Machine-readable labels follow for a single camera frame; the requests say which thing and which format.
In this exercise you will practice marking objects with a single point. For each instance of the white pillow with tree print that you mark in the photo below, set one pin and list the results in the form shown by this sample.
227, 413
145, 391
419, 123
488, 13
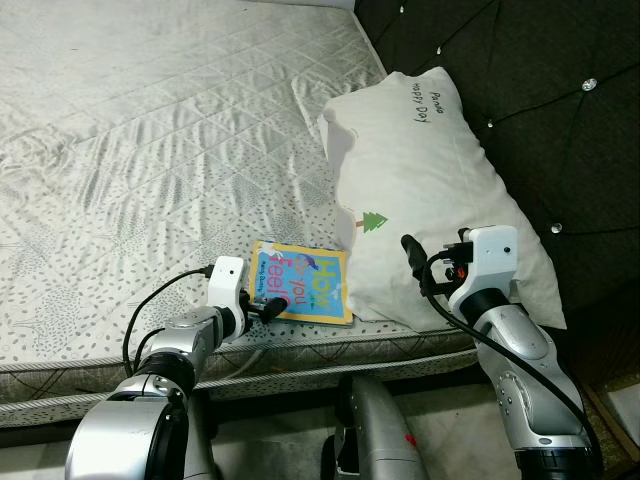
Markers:
430, 170

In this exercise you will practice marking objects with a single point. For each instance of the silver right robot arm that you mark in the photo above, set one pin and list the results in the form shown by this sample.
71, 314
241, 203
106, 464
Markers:
530, 380

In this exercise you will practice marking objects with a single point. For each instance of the grey quilted mattress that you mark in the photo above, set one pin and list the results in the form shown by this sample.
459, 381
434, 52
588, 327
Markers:
150, 150

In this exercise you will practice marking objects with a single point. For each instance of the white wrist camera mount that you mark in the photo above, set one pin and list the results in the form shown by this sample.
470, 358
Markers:
225, 285
492, 255

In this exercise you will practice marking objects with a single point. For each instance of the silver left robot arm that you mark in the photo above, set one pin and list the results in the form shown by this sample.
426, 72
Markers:
130, 430

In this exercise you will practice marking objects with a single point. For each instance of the colourful children's board book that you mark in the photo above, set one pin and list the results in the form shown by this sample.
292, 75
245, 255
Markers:
310, 280

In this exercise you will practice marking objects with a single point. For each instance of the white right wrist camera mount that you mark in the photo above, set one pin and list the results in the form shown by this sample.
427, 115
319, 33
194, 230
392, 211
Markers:
492, 255

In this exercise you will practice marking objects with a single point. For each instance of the dark tufted headboard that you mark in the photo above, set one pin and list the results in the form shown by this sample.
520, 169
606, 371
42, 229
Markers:
560, 150

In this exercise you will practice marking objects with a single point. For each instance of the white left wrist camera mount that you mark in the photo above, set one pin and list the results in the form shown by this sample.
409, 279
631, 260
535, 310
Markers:
225, 285

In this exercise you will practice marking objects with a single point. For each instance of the robot right leg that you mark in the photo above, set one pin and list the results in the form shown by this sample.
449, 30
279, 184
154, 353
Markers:
380, 430

